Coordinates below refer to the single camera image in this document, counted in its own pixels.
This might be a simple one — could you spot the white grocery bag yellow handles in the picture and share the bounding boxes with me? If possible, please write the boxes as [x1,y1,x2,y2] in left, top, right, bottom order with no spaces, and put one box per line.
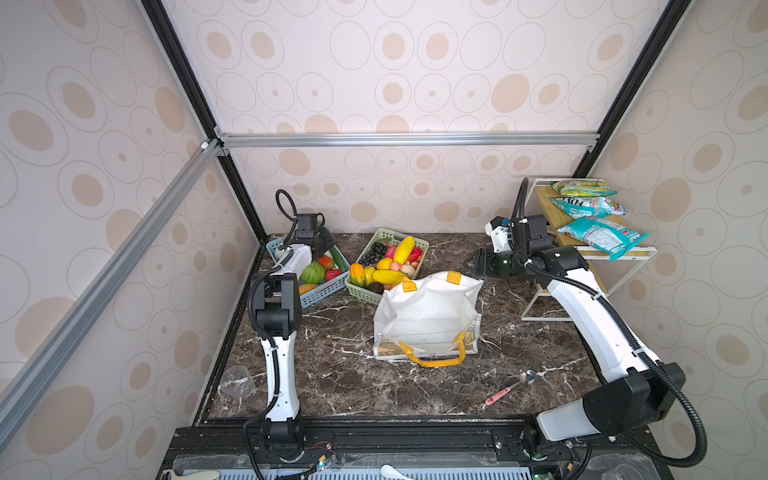
[373,271,484,369]

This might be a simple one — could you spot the green cucumber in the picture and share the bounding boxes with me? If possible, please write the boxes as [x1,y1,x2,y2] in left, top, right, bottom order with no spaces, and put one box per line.
[329,246,349,272]

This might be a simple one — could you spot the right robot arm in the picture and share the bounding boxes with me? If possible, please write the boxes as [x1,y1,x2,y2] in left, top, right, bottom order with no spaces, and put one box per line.
[465,180,708,468]

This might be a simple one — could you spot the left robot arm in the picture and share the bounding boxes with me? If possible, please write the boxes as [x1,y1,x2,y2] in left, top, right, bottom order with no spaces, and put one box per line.
[246,189,334,448]

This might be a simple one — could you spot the teal snack bag middle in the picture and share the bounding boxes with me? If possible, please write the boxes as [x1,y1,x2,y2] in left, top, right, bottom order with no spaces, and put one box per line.
[549,197,626,219]

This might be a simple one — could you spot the teal snack bag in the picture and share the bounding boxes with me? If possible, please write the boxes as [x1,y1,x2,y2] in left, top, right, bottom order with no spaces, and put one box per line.
[549,197,626,219]
[558,217,648,261]

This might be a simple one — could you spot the yellow-green snack bag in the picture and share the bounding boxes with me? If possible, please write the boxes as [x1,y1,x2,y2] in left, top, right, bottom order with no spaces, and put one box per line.
[551,179,617,198]

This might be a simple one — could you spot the teal snack bag front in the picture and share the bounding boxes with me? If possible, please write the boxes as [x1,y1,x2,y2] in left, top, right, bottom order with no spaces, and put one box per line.
[558,217,648,261]

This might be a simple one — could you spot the orange-red carrot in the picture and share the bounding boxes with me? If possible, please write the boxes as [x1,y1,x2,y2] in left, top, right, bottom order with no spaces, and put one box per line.
[318,255,335,270]

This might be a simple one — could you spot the green cabbage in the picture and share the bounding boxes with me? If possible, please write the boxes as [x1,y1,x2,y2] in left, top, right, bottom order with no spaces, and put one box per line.
[300,261,327,285]

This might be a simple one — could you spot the red cabbage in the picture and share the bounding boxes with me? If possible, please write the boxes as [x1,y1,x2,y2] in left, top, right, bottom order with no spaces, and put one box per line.
[325,269,343,282]

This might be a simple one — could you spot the orange potato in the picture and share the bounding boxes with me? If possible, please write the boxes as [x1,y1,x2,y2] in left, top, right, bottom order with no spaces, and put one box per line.
[299,284,317,296]

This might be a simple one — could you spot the orange-green papaya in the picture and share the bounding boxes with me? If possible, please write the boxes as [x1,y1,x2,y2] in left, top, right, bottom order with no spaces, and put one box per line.
[349,263,367,288]

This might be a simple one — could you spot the blue plastic basket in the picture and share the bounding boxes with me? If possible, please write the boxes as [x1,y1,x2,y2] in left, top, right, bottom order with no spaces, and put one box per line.
[288,244,350,308]

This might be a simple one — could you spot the black grape bunch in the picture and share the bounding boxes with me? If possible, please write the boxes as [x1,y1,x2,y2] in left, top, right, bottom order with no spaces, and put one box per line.
[358,242,389,267]

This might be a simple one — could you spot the green plastic basket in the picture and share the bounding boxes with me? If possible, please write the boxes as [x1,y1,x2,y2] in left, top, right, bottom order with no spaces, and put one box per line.
[345,228,429,306]

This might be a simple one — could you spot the lying yellow mango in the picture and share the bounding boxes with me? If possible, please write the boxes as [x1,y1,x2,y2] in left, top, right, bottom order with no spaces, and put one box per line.
[372,270,408,285]

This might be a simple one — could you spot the tall yellow mango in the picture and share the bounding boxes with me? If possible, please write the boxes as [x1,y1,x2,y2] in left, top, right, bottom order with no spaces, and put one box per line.
[393,236,415,265]

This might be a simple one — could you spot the clear glass cup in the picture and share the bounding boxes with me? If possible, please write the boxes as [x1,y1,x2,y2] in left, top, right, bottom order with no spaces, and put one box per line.
[218,365,255,400]

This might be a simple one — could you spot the white wire wooden shelf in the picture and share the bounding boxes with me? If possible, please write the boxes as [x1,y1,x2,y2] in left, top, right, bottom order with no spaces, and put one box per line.
[521,178,658,322]

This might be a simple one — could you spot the horizontal aluminium rail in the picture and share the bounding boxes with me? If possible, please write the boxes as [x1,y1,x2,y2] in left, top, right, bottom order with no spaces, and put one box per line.
[202,131,600,151]

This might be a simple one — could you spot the pink handled spoon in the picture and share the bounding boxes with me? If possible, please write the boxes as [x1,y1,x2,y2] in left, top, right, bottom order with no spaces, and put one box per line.
[484,370,536,407]

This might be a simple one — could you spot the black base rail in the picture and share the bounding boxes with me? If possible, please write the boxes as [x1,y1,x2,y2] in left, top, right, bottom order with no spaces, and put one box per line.
[161,415,646,479]

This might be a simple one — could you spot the diagonal aluminium rail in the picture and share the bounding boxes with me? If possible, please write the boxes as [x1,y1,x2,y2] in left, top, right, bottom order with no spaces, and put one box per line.
[1,139,222,449]

